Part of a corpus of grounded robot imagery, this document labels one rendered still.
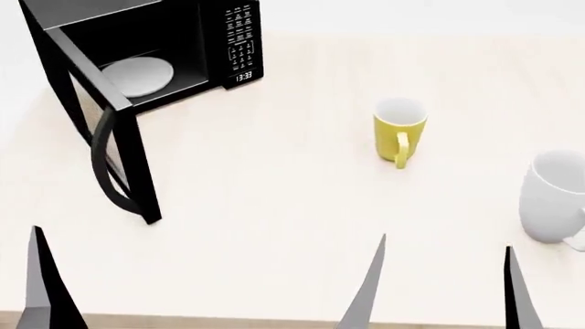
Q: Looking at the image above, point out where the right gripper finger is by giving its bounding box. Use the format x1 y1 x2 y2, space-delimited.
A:
335 233 388 329
503 244 546 329

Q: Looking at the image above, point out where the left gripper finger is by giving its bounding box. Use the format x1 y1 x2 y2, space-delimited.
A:
17 225 90 329

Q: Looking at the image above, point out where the black microwave oven body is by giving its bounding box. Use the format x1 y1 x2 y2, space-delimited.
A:
17 0 265 115

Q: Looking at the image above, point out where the white ceramic mug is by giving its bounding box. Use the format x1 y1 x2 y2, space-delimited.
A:
517 148 585 253

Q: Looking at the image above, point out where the yellow ceramic mug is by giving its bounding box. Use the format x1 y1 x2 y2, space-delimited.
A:
371 96 430 170

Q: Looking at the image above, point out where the white round turntable plate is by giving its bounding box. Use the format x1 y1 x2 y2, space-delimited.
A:
101 57 176 99

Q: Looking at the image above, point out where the black microwave door with handle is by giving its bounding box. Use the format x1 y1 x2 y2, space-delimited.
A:
42 27 163 227

